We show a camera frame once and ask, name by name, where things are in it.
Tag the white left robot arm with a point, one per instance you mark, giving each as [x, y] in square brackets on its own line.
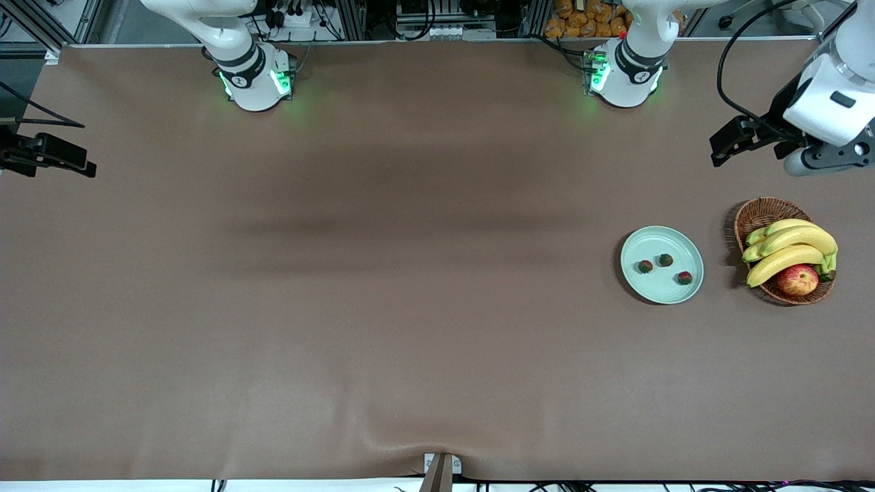
[625, 85]

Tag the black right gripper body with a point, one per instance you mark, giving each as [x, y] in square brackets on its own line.
[15, 151]

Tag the large table cover sheet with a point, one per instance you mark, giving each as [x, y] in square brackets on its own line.
[437, 383]

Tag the bag of orange bread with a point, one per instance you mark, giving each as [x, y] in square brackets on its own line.
[581, 20]

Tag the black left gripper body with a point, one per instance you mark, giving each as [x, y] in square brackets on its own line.
[778, 116]

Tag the aluminium frame strut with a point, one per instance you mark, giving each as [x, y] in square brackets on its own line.
[37, 31]
[830, 42]

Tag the yellow banana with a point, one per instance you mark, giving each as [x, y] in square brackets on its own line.
[786, 224]
[803, 238]
[783, 263]

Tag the white power strip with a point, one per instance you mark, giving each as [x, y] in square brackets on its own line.
[301, 19]

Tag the white connector block row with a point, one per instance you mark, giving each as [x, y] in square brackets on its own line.
[444, 32]

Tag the red strawberry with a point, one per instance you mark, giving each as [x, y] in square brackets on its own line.
[684, 277]
[645, 266]
[665, 260]

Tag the brown wicker basket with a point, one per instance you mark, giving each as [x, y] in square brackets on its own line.
[765, 213]

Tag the pale green round plate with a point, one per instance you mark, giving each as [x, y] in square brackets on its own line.
[666, 290]

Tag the small greenish banana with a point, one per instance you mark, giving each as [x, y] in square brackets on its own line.
[751, 253]
[755, 237]

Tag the metal table clamp bracket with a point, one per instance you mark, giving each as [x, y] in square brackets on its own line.
[437, 475]

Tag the red yellow apple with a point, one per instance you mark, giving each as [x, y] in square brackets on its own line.
[797, 280]

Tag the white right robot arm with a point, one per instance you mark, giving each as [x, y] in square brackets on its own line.
[253, 82]

